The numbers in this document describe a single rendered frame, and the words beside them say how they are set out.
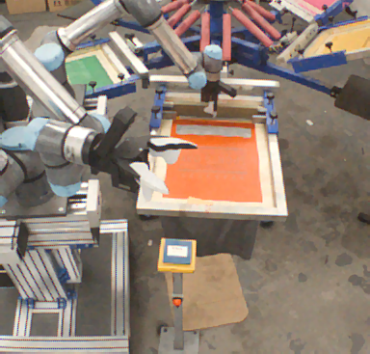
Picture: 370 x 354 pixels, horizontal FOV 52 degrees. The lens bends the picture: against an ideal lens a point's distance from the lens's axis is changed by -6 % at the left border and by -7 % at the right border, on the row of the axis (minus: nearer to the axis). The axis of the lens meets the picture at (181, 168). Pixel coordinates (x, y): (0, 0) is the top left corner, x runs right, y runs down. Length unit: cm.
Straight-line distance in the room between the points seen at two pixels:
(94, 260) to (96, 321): 39
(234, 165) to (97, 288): 104
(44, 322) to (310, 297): 155
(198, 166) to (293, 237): 121
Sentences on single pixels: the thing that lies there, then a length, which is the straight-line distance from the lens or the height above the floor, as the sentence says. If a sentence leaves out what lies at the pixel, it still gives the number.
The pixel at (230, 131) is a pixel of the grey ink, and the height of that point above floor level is 96.
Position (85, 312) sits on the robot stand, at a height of 21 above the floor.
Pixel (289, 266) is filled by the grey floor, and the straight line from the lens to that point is 266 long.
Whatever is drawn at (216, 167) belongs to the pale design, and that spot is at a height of 96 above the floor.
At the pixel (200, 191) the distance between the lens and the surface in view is 168.
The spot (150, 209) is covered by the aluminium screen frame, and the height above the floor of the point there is 98.
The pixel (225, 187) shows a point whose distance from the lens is 170.
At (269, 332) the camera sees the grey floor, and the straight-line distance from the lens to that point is 243.
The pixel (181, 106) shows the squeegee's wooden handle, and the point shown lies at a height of 105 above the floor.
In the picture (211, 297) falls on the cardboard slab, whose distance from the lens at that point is 246.
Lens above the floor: 220
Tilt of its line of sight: 45 degrees down
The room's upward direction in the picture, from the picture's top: straight up
